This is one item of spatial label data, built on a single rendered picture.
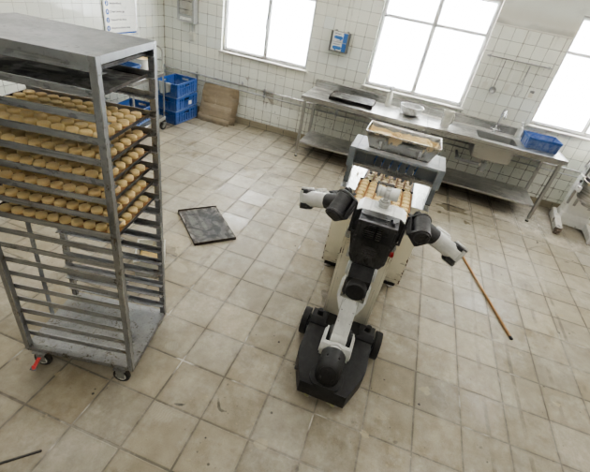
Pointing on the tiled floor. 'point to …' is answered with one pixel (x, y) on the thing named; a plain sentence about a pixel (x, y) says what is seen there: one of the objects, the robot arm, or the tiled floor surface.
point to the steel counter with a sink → (481, 137)
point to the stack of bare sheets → (206, 225)
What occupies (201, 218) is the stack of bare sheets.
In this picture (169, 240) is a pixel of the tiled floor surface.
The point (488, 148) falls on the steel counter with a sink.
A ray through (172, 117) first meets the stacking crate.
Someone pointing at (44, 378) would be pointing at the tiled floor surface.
